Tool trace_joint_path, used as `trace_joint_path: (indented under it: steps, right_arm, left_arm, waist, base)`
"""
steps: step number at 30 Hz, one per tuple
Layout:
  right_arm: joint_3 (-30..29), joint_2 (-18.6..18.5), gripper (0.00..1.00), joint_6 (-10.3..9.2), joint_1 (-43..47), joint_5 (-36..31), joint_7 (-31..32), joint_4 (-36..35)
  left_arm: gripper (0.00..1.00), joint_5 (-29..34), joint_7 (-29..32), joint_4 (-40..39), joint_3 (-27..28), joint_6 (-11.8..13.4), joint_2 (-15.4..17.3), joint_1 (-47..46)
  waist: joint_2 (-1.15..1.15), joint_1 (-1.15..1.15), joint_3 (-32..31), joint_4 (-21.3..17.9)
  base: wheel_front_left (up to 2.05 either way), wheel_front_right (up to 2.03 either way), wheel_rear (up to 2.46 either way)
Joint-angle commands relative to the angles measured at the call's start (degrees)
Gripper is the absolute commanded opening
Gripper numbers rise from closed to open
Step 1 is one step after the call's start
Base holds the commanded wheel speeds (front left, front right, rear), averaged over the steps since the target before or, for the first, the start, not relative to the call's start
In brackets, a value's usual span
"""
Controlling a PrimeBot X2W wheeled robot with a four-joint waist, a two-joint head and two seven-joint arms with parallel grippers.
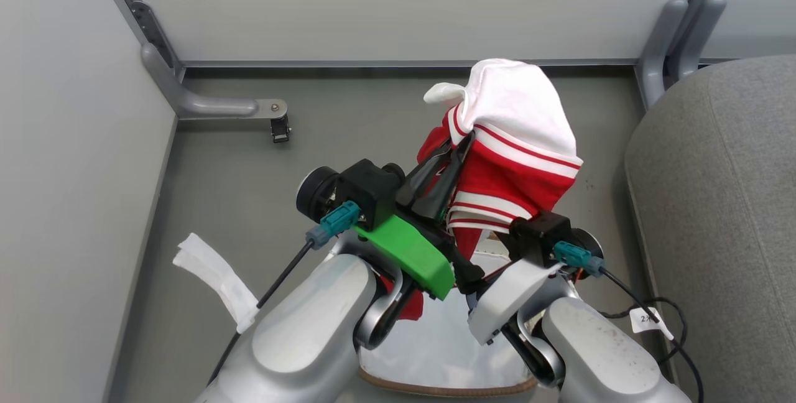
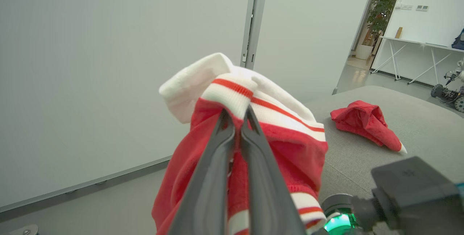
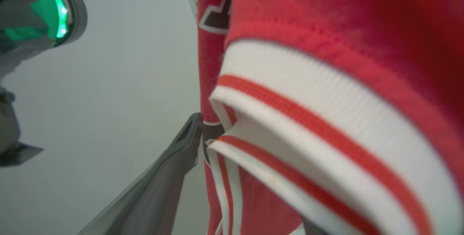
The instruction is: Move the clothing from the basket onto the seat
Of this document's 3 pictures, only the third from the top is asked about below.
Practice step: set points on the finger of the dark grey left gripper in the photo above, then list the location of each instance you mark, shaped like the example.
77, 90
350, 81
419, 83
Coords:
18, 155

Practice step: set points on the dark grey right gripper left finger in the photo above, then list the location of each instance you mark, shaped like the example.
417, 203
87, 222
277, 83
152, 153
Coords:
156, 191

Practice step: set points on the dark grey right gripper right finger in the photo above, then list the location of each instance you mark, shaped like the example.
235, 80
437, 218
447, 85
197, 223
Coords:
310, 230

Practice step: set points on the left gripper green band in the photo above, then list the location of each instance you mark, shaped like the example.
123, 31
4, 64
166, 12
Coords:
40, 13

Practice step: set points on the red garment with white stripes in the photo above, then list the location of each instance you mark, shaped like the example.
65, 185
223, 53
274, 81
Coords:
326, 10

